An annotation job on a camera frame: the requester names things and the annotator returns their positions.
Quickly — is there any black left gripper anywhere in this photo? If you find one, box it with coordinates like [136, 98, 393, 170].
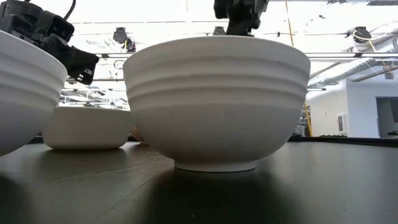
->
[18, 30, 100, 86]

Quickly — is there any white plate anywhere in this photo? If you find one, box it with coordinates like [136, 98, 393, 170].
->
[0, 29, 68, 157]
[122, 34, 312, 173]

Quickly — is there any beige bowl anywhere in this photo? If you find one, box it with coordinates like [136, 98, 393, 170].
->
[41, 105, 134, 151]

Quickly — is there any orange bowl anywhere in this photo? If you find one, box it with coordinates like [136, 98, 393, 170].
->
[129, 125, 146, 144]

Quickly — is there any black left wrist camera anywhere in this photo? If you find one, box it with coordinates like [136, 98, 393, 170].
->
[40, 11, 76, 43]

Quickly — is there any silver ceiling duct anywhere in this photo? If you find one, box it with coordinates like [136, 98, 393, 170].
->
[306, 37, 398, 90]

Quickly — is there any white wall box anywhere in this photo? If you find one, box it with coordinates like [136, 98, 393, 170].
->
[337, 112, 348, 135]

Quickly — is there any black table frame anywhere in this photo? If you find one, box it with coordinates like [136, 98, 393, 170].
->
[27, 134, 398, 149]

